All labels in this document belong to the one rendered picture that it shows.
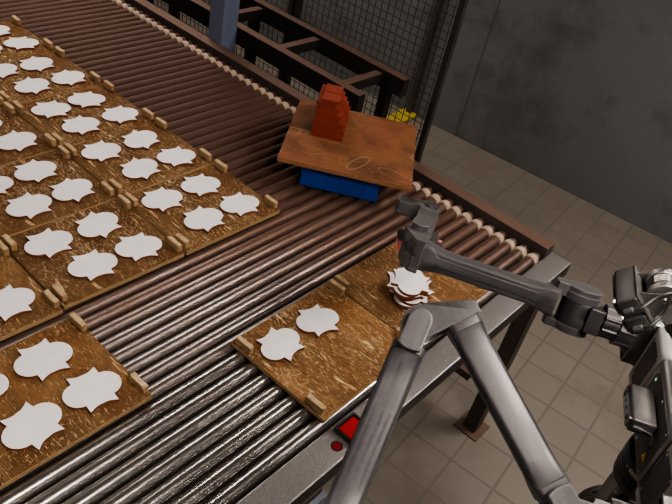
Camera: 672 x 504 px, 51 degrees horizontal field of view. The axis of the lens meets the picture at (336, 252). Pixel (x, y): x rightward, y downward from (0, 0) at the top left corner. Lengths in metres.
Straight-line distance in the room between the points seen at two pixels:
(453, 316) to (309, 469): 0.73
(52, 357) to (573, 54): 3.83
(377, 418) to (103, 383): 0.89
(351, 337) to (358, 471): 0.94
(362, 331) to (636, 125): 3.16
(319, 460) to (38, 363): 0.74
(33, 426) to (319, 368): 0.72
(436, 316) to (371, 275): 1.13
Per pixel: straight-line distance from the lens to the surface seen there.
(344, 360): 1.99
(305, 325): 2.04
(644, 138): 4.91
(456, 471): 3.07
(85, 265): 2.18
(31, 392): 1.88
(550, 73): 4.98
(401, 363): 1.17
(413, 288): 2.16
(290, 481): 1.75
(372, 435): 1.16
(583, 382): 3.70
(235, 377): 1.92
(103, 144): 2.73
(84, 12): 3.92
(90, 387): 1.86
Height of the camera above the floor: 2.36
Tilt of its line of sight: 37 degrees down
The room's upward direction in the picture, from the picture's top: 13 degrees clockwise
